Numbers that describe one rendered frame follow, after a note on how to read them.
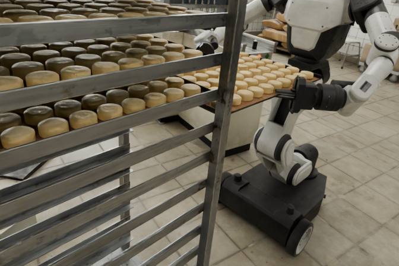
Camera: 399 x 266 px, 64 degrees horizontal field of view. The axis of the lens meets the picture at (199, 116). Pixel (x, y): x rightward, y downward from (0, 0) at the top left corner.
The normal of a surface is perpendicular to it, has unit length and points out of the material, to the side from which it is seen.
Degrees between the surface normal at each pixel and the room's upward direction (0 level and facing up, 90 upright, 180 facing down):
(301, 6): 90
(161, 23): 90
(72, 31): 90
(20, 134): 0
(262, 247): 0
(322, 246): 0
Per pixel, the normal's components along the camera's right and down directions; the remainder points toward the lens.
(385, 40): -0.08, -0.59
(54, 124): 0.09, -0.90
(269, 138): -0.54, -0.28
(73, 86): 0.71, 0.36
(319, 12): -0.70, 0.25
